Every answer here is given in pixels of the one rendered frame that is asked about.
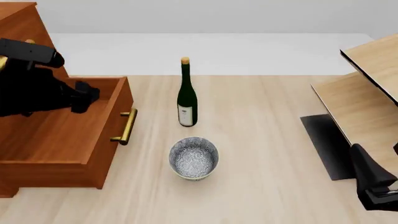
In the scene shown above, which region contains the pale wooden rack black-edged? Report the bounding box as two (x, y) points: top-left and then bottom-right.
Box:
(299, 34), (398, 181)

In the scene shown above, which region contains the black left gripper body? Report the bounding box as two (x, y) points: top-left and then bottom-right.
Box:
(69, 80), (101, 114)

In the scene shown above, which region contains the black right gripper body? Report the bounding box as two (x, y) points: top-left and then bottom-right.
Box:
(356, 179), (398, 211)

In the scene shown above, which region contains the blue white patterned bowl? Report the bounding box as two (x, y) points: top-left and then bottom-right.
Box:
(169, 136), (220, 182)

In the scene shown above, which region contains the wooden cabinet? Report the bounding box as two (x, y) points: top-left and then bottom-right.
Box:
(0, 1), (70, 198)

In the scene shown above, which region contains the wooden cabinet drawer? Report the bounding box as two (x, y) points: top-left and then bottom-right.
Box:
(0, 75), (135, 190)

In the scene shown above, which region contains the dark green wine bottle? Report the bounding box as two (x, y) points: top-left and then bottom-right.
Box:
(176, 56), (199, 128)

